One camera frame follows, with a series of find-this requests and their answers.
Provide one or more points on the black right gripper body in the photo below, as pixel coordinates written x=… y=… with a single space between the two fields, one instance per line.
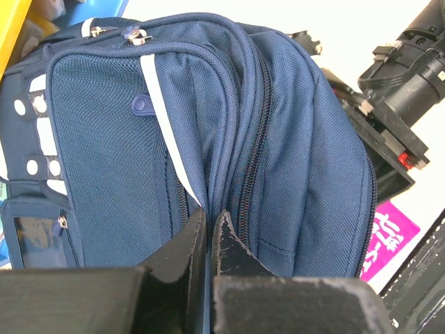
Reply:
x=405 y=81

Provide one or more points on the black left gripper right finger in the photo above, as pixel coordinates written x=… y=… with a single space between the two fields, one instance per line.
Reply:
x=248 y=298

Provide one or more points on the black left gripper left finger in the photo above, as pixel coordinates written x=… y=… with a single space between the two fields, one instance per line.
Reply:
x=163 y=294

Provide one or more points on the purple treehouse storey book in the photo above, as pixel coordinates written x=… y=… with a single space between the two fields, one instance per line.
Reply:
x=391 y=232

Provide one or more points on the navy blue student backpack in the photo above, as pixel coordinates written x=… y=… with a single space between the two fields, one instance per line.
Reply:
x=110 y=142

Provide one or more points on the blue wooden shelf unit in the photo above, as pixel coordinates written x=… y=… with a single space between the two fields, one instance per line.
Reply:
x=25 y=24

